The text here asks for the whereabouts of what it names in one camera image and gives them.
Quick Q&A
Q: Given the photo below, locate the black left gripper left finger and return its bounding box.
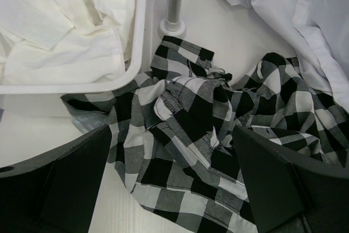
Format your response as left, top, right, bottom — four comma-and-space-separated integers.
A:
1, 125, 112, 232

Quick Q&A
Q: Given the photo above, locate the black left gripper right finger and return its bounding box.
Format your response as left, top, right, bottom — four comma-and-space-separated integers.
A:
233, 127, 348, 232

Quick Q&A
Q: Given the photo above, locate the black white checkered shirt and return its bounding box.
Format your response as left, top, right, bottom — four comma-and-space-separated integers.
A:
62, 37, 348, 232

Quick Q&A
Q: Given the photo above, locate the light grey white shirt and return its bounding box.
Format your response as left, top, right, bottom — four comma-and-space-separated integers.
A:
227, 0, 348, 109

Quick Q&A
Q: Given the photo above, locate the white plastic basket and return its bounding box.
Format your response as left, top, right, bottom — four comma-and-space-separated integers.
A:
1, 0, 146, 117

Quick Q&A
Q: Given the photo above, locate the clothes rack with metal poles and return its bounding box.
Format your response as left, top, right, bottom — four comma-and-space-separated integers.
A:
158, 0, 186, 39

